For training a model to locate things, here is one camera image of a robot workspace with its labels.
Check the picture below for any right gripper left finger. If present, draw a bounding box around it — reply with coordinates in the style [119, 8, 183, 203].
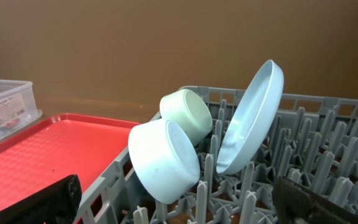
[0, 174, 82, 224]

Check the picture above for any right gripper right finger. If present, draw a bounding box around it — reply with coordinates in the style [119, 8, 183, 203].
[272, 176, 358, 224]

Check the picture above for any light blue plate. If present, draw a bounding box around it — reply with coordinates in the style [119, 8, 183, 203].
[216, 60, 284, 174]

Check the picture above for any light blue bowl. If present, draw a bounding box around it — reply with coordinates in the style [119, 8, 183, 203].
[128, 118, 200, 204]

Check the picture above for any mint green bowl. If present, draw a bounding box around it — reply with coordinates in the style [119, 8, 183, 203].
[159, 89, 213, 146]

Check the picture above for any grey dishwasher rack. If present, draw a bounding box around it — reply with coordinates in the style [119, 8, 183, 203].
[75, 86, 358, 223]

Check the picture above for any red serving tray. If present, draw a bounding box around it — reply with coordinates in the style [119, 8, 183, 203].
[0, 113, 141, 224]

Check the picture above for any clear plastic bin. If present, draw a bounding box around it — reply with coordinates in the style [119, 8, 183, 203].
[0, 80, 42, 140]

